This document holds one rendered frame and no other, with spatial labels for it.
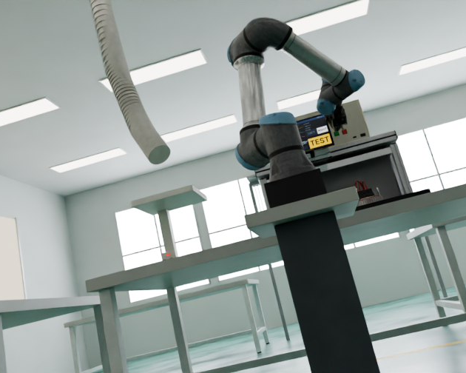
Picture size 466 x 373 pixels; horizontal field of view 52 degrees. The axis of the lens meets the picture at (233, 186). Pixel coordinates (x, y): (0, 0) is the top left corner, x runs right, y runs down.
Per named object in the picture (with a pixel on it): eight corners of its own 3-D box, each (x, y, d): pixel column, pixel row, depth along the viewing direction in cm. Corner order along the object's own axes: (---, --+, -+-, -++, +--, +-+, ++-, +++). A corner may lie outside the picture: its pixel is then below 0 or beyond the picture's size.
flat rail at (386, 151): (395, 152, 219) (393, 146, 219) (265, 186, 226) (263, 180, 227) (395, 152, 220) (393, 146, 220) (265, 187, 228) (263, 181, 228)
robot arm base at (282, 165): (318, 169, 143) (308, 138, 145) (268, 182, 144) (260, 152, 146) (316, 180, 157) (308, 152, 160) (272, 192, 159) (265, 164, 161)
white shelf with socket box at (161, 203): (209, 264, 255) (191, 183, 266) (144, 280, 260) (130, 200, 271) (222, 267, 289) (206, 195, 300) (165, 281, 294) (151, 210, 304)
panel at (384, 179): (410, 206, 228) (391, 148, 235) (276, 240, 236) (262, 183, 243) (410, 206, 229) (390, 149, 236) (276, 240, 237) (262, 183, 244)
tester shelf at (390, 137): (398, 138, 220) (395, 129, 221) (256, 177, 229) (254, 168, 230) (385, 162, 263) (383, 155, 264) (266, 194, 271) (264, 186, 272)
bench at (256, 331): (264, 352, 480) (247, 278, 498) (73, 394, 506) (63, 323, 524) (273, 342, 567) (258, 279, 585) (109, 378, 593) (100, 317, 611)
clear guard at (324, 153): (332, 156, 198) (328, 143, 200) (276, 172, 201) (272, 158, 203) (331, 174, 230) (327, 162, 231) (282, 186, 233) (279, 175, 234)
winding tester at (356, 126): (370, 138, 225) (358, 98, 230) (281, 162, 231) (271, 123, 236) (364, 158, 263) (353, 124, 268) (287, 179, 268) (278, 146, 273)
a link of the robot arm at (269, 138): (282, 145, 145) (271, 104, 148) (258, 161, 156) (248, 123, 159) (311, 144, 151) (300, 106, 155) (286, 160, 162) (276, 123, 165)
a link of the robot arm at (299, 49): (265, -4, 166) (368, 71, 182) (249, 16, 175) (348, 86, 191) (258, 18, 160) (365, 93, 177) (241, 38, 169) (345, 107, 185)
